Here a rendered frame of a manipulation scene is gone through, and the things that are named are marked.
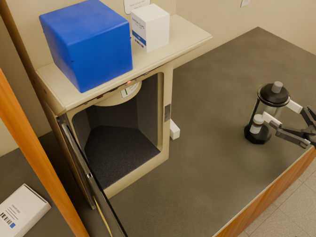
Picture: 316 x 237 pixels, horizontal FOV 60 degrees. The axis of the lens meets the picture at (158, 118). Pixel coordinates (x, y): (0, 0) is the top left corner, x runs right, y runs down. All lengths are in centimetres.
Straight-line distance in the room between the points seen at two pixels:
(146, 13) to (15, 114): 27
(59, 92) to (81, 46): 9
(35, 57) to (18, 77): 54
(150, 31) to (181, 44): 7
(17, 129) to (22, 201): 57
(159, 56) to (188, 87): 81
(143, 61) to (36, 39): 18
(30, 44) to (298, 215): 197
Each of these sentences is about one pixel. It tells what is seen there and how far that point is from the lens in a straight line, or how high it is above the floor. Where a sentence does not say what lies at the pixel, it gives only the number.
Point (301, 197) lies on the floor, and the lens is 224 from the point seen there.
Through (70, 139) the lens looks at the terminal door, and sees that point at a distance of 54.
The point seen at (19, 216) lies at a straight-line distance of 98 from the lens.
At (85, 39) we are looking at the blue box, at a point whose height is 160.
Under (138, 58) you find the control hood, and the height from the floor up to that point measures 151.
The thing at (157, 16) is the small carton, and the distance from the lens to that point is 50.
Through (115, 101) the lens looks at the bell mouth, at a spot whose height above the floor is 133.
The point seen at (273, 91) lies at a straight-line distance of 99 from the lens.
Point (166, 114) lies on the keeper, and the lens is 83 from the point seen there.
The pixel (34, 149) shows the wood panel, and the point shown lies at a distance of 50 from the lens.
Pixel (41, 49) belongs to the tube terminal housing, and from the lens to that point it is 51.
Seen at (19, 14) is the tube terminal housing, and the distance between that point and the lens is 47.
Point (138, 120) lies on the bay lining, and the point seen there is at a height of 107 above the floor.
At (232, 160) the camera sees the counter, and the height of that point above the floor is 94.
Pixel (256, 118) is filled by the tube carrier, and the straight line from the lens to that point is 105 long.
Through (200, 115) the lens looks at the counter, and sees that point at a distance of 118.
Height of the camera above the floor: 180
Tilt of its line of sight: 48 degrees down
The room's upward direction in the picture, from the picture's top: straight up
